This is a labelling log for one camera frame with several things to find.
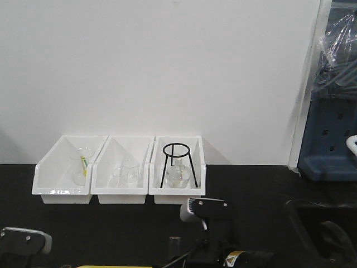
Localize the white lab faucet green knobs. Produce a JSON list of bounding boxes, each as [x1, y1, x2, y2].
[[346, 135, 357, 156]]

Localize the white storage bin middle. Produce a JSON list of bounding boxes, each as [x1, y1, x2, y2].
[[90, 135, 155, 204]]

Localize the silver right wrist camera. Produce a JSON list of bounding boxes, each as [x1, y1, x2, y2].
[[180, 197, 232, 231]]

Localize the white storage bin left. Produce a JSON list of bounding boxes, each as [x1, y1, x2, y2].
[[32, 135, 108, 204]]

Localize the small clear beaker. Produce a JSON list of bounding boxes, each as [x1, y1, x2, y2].
[[107, 167, 127, 188]]

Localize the black camera cable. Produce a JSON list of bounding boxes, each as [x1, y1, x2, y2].
[[164, 238, 209, 268]]

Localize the black wire tripod stand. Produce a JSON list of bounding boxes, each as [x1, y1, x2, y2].
[[160, 142, 199, 189]]

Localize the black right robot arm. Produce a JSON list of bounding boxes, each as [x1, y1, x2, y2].
[[166, 198, 356, 267]]

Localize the clear plastic bag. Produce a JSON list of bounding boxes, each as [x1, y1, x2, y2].
[[311, 1, 356, 100]]

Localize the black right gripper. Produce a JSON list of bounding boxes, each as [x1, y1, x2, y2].
[[167, 217, 279, 268]]

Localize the clear beaker in middle bin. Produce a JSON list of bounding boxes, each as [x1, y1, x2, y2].
[[121, 157, 139, 185]]

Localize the white storage bin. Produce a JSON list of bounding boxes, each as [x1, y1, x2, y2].
[[90, 135, 155, 204], [148, 136, 206, 204], [32, 135, 108, 204]]

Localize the clear glass flask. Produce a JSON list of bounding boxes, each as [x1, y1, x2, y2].
[[166, 164, 191, 189]]

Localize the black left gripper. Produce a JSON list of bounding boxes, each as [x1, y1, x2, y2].
[[1, 245, 42, 267]]

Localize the grey pegboard drying rack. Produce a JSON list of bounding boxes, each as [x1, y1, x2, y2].
[[297, 1, 356, 181]]

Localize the white storage bin right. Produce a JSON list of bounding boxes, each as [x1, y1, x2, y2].
[[148, 136, 206, 204]]

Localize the yellow green plastic spatula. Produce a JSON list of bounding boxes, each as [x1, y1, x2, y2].
[[80, 156, 88, 176]]

